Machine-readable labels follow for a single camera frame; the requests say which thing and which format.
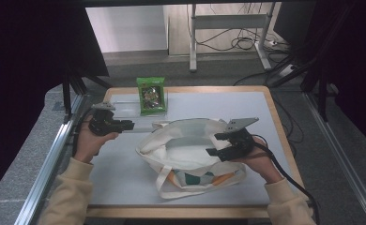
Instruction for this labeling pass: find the black curtain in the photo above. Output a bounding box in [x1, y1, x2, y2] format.
[0, 0, 110, 204]
[273, 0, 366, 154]

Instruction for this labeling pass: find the aluminium rail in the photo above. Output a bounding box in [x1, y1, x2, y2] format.
[13, 93, 86, 225]
[302, 92, 366, 225]

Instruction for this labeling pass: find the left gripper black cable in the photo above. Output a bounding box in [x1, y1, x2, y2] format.
[72, 107, 95, 158]

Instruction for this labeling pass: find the clear plastic box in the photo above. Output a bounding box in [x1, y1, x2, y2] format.
[109, 90, 170, 120]

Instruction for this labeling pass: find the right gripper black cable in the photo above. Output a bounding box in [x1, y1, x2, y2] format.
[252, 134, 321, 225]

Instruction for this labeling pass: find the white metal desk frame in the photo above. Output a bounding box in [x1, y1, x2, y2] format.
[189, 3, 278, 73]

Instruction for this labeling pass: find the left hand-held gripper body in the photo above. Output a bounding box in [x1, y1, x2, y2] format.
[88, 102, 116, 137]

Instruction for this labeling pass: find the white canvas tote bag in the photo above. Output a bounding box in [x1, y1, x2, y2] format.
[135, 117, 248, 200]

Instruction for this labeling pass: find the person's left hand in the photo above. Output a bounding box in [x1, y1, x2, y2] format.
[73, 120, 120, 163]

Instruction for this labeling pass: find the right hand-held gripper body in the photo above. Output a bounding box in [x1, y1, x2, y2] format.
[222, 117, 260, 162]

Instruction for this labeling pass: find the white power strip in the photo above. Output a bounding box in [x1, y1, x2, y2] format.
[278, 64, 297, 78]

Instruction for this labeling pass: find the white wall panel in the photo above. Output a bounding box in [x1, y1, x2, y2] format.
[85, 5, 170, 54]

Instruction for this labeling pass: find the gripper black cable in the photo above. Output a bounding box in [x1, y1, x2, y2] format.
[252, 134, 321, 225]
[72, 107, 95, 158]

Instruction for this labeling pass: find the person's right hand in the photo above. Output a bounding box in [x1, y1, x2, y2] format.
[234, 137, 283, 185]

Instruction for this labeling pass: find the black metal stand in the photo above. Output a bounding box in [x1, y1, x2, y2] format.
[267, 0, 340, 123]
[61, 62, 114, 125]

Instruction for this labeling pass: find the green snack packet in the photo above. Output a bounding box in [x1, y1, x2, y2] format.
[136, 77, 167, 116]

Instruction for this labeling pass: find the tangle of black floor cables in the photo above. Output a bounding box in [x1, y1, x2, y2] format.
[187, 3, 293, 54]

